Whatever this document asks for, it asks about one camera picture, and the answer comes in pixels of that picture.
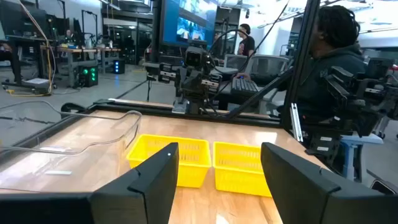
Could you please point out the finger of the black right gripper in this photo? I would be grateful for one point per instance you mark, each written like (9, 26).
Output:
(212, 84)
(167, 74)

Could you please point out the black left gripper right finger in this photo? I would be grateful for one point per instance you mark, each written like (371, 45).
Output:
(304, 193)

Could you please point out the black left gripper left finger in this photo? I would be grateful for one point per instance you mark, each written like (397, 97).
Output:
(146, 193)

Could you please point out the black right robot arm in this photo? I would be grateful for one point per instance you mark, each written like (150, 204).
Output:
(192, 104)

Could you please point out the grey mesh office chair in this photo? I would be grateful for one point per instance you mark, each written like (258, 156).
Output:
(234, 61)
(267, 64)

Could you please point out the person's hand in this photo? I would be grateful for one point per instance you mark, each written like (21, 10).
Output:
(242, 76)

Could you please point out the black computer keyboard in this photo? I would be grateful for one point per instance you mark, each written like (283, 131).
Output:
(244, 87)

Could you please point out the computer tower blue lights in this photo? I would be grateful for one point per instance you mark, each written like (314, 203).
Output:
(119, 66)

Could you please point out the yellow plastic basket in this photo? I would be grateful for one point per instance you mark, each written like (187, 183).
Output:
(192, 168)
(236, 174)

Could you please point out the person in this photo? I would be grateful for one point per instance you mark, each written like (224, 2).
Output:
(247, 43)
(335, 71)
(68, 35)

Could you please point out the light blue stand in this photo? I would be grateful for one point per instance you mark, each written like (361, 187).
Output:
(357, 146)

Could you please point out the computer tower green lights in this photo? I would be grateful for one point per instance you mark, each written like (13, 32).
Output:
(89, 75)

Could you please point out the clear plastic bin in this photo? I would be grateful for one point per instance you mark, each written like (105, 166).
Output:
(62, 155)

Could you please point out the wooden top workbench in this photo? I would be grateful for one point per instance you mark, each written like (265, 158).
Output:
(77, 49)

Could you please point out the black robot equipment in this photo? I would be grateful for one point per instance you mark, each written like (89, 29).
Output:
(351, 105)

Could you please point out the black desk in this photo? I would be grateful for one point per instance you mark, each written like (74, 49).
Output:
(18, 39)

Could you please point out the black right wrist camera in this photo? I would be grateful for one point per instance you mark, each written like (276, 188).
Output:
(194, 57)

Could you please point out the black aluminium table frame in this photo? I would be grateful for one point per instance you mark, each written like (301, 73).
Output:
(155, 109)

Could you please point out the large wall display screen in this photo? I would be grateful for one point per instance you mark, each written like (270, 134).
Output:
(186, 21)

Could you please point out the silver metal bracket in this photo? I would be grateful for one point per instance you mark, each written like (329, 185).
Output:
(296, 121)

